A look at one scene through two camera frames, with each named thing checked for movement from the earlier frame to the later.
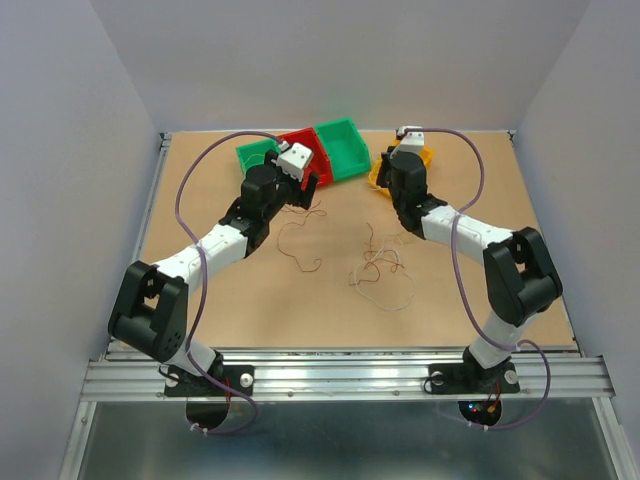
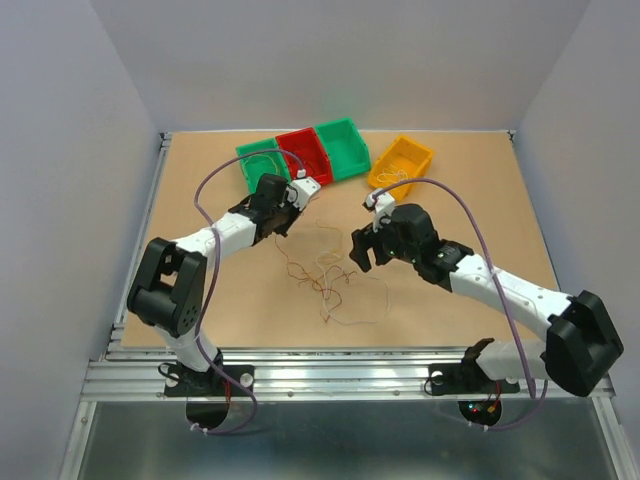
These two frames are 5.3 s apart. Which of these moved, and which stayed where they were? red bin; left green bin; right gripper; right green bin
Moved: right gripper
Stayed: red bin; right green bin; left green bin
